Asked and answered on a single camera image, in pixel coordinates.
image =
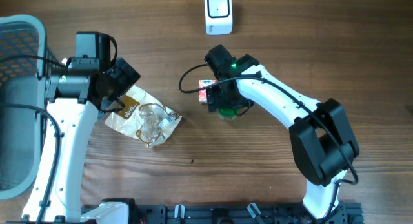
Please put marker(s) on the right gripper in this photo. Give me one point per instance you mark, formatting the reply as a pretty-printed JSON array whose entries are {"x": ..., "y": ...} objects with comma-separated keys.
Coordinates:
[{"x": 215, "y": 100}]

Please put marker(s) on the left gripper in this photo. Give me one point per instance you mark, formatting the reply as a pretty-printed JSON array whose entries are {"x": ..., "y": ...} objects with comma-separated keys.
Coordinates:
[{"x": 126, "y": 75}]

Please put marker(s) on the green drink bottle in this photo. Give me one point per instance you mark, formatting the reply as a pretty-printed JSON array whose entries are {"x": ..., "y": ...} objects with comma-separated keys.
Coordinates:
[{"x": 227, "y": 114}]

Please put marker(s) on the red Kleenex tissue pack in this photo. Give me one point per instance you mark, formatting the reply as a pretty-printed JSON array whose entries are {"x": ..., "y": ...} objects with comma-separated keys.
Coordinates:
[{"x": 203, "y": 93}]

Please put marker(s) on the brown cream snack pouch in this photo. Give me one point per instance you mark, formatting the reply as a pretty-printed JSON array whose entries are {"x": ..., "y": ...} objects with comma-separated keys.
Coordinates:
[{"x": 144, "y": 118}]

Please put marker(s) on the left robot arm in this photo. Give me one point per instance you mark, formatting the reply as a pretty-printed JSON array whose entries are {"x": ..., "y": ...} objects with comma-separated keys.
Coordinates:
[{"x": 89, "y": 84}]

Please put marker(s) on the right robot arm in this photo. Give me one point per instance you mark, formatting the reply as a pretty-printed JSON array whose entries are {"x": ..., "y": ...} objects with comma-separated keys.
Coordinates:
[{"x": 323, "y": 142}]

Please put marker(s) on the white barcode scanner box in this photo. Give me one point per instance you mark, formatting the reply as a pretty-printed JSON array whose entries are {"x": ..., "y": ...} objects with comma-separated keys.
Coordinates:
[{"x": 218, "y": 17}]

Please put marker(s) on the grey plastic mesh basket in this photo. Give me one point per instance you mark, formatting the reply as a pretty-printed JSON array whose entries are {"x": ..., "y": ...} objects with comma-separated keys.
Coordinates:
[{"x": 28, "y": 68}]

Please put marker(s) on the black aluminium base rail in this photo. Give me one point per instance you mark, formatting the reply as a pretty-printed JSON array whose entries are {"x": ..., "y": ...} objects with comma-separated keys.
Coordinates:
[{"x": 276, "y": 214}]

